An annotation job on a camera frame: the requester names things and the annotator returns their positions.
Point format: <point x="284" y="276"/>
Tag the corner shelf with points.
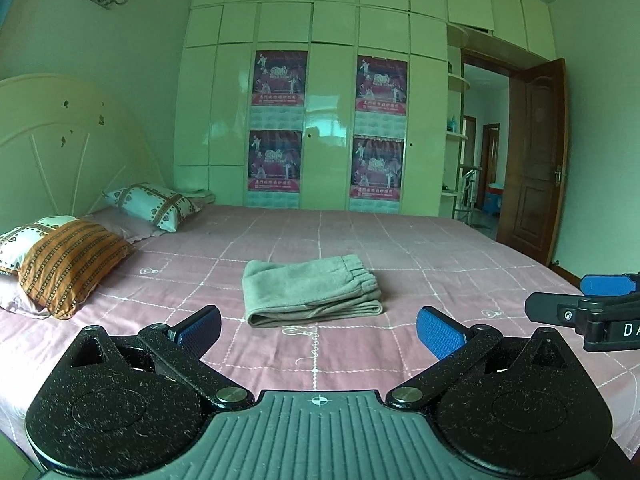
<point x="454" y="135"/>

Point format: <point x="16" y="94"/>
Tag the cream headboard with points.
<point x="50" y="135"/>

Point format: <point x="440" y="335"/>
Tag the pink bed with headboard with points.
<point x="400" y="260"/>

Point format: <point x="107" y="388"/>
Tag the pink pillow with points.
<point x="120" y="225"/>
<point x="15" y="295"/>

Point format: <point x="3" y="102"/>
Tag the orange striped pillow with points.
<point x="70" y="265"/>

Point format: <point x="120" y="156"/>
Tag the metal drying rack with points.
<point x="470" y="180"/>

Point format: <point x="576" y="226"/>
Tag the brown hallway door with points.
<point x="491" y="155"/>

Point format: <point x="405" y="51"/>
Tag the pale green wardrobe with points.
<point x="330" y="85"/>

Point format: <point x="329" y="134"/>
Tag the red and blue stool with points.
<point x="496" y="199"/>

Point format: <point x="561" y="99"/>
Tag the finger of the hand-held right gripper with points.
<point x="547" y="307"/>
<point x="607" y="285"/>

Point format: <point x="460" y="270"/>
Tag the brown wooden door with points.
<point x="530" y="160"/>

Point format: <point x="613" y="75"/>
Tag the grey-green shorts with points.
<point x="310" y="285"/>

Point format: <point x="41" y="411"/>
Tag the pale folded cloth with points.
<point x="195" y="195"/>

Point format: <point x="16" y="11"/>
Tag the blue bottle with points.
<point x="452" y="121"/>

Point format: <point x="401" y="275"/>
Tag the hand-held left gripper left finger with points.
<point x="200" y="332"/>

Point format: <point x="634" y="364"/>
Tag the white patterned pillow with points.
<point x="150" y="205"/>
<point x="20" y="245"/>

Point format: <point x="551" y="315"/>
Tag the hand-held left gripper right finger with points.
<point x="440" y="332"/>

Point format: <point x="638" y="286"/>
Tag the wall poster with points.
<point x="377" y="170"/>
<point x="380" y="85"/>
<point x="277" y="80"/>
<point x="275" y="165"/>

